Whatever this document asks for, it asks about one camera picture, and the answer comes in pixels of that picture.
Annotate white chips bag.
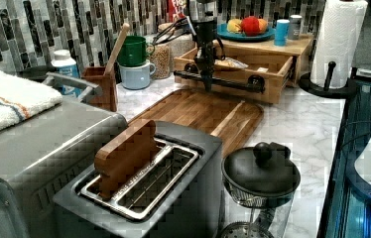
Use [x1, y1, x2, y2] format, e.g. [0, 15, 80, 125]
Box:
[214, 58, 248, 69]

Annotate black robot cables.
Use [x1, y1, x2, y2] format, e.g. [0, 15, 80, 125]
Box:
[151, 16, 195, 46]

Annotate silver toaster oven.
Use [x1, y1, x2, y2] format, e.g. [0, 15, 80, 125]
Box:
[0, 72, 127, 238]

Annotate black paper towel holder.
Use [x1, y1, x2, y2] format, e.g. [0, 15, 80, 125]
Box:
[299, 61, 357, 99]

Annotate white striped towel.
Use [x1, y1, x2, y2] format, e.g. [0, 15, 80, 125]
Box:
[0, 70, 62, 131]

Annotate red apple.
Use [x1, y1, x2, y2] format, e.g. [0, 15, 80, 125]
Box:
[241, 16, 260, 37]

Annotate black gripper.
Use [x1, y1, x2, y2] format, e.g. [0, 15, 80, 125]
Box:
[193, 20, 216, 91]

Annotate dark wooden utensil holder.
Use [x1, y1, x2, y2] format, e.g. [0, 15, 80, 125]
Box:
[81, 66, 117, 112]

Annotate teal plate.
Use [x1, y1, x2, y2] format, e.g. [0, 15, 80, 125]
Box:
[217, 24, 276, 43]

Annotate white paper towel roll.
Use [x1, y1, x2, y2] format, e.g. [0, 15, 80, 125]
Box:
[310, 0, 368, 89]

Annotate wooden spatula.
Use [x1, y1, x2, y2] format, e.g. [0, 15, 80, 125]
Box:
[104, 23, 130, 75]

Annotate teal shaker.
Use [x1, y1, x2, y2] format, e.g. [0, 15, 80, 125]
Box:
[274, 19, 290, 47]

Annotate red box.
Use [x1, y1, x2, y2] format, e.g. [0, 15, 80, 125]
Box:
[167, 0, 186, 22]

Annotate glass jar of beans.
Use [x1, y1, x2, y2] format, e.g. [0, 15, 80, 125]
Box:
[150, 45, 171, 79]

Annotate silver toaster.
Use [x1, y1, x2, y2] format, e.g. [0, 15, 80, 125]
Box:
[54, 121, 222, 238]

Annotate light blue mug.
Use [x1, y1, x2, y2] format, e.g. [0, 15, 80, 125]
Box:
[119, 60, 156, 90]

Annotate dark wooden cutting board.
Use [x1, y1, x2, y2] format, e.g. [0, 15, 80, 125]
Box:
[129, 89, 264, 157]

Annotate orange fruit right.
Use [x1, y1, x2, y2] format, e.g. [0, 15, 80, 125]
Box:
[259, 19, 268, 34]

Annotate yellow fruit left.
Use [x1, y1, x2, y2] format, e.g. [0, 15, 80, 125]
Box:
[226, 19, 242, 34]

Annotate wooden toast slice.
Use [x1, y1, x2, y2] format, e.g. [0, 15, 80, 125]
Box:
[94, 119, 160, 200]

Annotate white blue bottle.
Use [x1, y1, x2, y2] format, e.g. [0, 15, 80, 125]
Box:
[52, 50, 81, 97]

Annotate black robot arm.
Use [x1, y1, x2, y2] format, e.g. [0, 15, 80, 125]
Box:
[186, 0, 216, 91]

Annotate light wooden drawer cabinet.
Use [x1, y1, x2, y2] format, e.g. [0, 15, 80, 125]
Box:
[223, 34, 313, 87]

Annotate glass french press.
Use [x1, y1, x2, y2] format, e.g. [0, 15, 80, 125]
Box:
[218, 142, 301, 238]

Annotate grey shaker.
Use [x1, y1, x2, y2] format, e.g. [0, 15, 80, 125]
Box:
[288, 15, 303, 40]

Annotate green mug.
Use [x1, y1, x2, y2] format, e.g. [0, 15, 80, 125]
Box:
[117, 36, 155, 67]

